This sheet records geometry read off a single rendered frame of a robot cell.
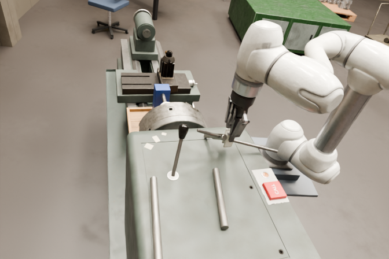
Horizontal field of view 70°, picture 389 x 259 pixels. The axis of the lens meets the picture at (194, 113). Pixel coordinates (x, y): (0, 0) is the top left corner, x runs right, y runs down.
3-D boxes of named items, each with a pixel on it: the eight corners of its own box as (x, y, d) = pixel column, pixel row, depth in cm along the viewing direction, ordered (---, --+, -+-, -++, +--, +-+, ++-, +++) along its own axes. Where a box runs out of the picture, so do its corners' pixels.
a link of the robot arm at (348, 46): (325, 23, 107) (358, 39, 100) (342, 23, 119) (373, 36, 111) (308, 54, 114) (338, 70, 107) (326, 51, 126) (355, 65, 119)
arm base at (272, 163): (281, 143, 178) (284, 136, 175) (293, 170, 161) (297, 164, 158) (254, 140, 175) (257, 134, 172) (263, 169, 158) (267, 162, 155)
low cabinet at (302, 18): (299, 26, 605) (312, -5, 564) (333, 62, 489) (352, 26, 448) (226, 17, 574) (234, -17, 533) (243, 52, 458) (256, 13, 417)
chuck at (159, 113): (208, 156, 137) (209, 109, 116) (145, 170, 132) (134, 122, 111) (204, 143, 144) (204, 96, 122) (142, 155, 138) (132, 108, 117)
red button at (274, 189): (285, 199, 89) (287, 195, 88) (268, 202, 87) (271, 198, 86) (276, 184, 93) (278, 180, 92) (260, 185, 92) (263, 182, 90)
